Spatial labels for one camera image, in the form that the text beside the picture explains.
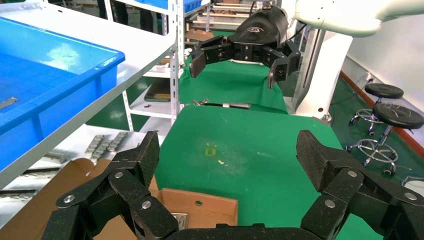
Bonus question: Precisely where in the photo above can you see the white metal shelf rack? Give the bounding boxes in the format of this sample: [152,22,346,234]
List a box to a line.
[0,0,186,233]

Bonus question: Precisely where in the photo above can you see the notched grey metal strip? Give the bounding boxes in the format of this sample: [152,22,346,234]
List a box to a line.
[109,131,129,153]
[84,134,105,158]
[96,139,115,162]

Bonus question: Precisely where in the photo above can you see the grey metal part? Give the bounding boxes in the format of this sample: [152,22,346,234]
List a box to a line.
[21,167,62,176]
[43,151,69,166]

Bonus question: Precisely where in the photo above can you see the grey tape piece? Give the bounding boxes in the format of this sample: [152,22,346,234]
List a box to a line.
[0,96,19,110]

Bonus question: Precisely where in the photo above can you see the person in dark trousers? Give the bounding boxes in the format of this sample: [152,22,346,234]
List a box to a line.
[97,0,128,26]
[139,0,163,34]

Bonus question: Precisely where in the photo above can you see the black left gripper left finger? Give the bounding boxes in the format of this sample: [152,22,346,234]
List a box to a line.
[41,130,180,240]

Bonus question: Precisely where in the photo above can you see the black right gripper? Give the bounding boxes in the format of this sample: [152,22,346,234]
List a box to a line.
[188,5,302,90]

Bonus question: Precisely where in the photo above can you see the black round stool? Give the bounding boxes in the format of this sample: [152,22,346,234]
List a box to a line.
[349,82,404,137]
[344,102,424,176]

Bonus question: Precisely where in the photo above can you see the white background rack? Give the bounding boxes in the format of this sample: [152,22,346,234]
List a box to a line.
[104,0,213,37]

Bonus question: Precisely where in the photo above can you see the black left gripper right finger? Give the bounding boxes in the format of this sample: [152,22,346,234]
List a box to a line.
[295,129,424,240]

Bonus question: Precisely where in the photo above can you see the dark metal strip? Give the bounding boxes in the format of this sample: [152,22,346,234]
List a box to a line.
[0,189,38,200]

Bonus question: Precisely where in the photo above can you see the blue plastic bin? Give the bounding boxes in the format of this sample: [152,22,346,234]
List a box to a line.
[134,0,203,13]

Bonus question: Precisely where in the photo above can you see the wooden slat frame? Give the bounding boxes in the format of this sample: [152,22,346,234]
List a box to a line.
[185,2,253,32]

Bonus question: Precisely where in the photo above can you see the blue plastic tray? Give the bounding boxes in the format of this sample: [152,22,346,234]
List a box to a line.
[0,16,126,171]

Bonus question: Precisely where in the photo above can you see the brown cardboard box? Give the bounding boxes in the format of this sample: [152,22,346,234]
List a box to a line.
[0,158,239,240]

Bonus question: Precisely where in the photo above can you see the brown cardboard piece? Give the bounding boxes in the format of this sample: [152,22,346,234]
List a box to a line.
[185,29,215,42]

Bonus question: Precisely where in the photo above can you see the silver metal shield plate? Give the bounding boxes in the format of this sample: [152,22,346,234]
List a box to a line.
[170,212,189,231]

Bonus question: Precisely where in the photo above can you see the white robot torso column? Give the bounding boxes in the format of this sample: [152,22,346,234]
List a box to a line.
[291,28,354,121]

